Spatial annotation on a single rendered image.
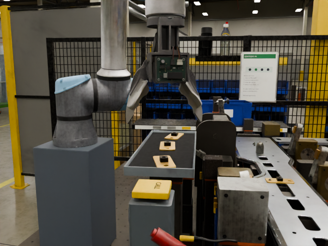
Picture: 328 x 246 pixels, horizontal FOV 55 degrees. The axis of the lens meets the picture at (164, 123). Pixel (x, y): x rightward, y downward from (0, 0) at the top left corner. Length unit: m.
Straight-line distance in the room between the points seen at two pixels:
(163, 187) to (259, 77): 1.57
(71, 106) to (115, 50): 0.23
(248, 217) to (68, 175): 0.60
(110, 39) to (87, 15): 2.30
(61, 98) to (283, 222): 0.74
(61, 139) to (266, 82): 1.35
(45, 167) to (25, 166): 2.84
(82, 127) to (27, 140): 2.79
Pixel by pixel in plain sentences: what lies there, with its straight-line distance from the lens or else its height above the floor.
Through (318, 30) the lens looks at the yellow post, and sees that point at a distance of 2.16.
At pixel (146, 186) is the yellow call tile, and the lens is 0.54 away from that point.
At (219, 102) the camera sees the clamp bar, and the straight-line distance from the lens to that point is 1.45.
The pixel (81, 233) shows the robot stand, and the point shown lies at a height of 0.82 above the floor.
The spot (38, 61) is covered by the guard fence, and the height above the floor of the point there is 1.42.
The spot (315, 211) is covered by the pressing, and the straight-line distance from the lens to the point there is 0.90.
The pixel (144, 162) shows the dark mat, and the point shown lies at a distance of 0.67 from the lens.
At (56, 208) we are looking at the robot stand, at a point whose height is 0.90.
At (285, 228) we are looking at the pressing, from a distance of 0.79.
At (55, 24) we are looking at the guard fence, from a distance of 3.52.
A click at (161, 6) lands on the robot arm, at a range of 0.59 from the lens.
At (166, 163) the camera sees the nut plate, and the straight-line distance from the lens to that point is 0.65.
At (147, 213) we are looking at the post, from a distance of 0.52.
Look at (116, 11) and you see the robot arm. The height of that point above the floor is 1.53.
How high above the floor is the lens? 1.36
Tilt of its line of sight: 10 degrees down
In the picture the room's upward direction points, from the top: straight up
